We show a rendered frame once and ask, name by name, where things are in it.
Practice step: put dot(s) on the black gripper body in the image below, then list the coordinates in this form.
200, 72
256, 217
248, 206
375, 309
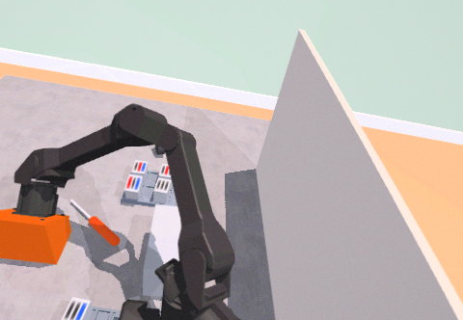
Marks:
135, 310

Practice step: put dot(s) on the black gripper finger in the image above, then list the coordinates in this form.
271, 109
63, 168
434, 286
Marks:
153, 312

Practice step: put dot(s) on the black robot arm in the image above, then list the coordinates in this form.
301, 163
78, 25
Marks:
205, 252

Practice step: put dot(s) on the orange-handled screwdriver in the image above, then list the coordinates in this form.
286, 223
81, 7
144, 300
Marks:
100, 227

